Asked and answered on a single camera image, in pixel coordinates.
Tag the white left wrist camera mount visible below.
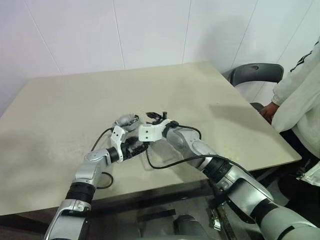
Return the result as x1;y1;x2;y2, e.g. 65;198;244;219
110;125;127;162

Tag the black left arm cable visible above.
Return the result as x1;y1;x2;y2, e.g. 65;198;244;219
90;127;114;190

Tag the person in white jacket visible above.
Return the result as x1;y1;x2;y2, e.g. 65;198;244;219
271;36;320;208

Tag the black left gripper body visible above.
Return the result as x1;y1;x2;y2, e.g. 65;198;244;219
121;136;148;160

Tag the black metal table frame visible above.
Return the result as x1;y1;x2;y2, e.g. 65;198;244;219
82;178;217;218

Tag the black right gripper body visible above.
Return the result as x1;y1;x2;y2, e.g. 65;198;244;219
152;111;168;125

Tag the grey folding chair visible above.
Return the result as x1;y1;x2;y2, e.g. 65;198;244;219
228;62;285;123

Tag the bystander bare hand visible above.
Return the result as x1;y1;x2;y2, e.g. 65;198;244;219
259;102;276;124

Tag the grey round motor lid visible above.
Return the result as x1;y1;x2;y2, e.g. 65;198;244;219
114;113;140;132

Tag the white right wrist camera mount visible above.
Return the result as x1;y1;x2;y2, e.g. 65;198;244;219
138;119;173;145

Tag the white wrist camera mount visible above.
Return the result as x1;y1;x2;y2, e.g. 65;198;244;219
110;125;127;162
138;119;173;145

